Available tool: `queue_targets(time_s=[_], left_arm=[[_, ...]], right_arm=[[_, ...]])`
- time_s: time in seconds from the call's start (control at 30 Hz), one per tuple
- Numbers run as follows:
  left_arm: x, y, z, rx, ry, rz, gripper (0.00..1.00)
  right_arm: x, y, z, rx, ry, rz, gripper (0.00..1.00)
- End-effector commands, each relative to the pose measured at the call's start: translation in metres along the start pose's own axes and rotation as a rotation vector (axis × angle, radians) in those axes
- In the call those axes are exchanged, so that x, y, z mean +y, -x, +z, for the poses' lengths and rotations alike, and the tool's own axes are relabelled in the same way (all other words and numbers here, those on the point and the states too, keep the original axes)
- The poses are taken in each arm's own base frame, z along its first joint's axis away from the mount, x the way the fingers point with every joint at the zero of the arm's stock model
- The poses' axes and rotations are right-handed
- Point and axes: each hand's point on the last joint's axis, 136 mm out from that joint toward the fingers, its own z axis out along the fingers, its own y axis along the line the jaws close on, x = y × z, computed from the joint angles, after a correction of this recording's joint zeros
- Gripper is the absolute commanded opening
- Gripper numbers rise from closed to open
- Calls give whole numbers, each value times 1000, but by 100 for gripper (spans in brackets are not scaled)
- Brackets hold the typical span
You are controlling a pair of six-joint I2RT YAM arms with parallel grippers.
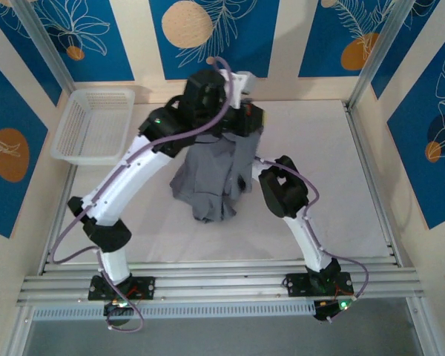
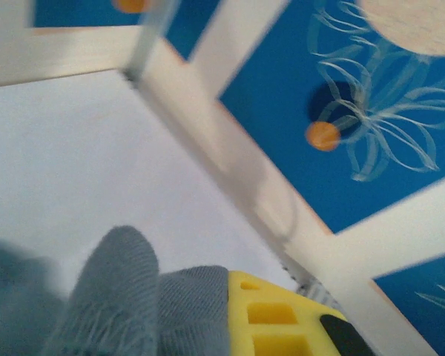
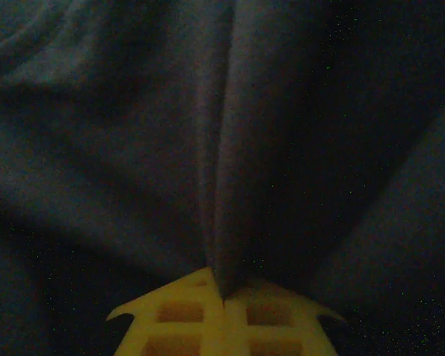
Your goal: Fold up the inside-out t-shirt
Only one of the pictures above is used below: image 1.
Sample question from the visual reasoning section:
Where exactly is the grey t-shirt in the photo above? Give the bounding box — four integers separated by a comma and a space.
169, 125, 266, 224

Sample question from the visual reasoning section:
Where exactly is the white plastic mesh basket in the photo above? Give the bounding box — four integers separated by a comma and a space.
49, 88, 136, 167

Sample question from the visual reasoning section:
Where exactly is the aluminium table side rail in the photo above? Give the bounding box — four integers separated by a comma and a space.
343, 102, 403, 267
39, 164, 79, 276

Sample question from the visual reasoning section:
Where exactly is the aluminium frame post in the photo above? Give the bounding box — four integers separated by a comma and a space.
13, 0, 77, 92
348, 0, 412, 111

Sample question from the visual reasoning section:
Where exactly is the aluminium mounting rail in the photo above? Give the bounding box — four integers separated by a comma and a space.
16, 261, 426, 307

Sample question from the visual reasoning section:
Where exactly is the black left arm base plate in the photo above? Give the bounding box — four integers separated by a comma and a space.
88, 276, 156, 301

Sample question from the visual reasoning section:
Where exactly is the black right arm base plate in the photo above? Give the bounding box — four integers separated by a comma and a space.
284, 272, 355, 297

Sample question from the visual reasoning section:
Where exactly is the white slotted cable duct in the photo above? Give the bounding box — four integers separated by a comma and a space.
31, 300, 316, 322

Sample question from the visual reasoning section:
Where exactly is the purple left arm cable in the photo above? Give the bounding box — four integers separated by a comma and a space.
51, 57, 233, 332

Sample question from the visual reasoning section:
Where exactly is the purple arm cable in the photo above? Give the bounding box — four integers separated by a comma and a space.
257, 157, 370, 322
51, 57, 233, 332

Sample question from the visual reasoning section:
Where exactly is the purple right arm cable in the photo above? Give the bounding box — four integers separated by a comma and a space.
257, 157, 370, 322

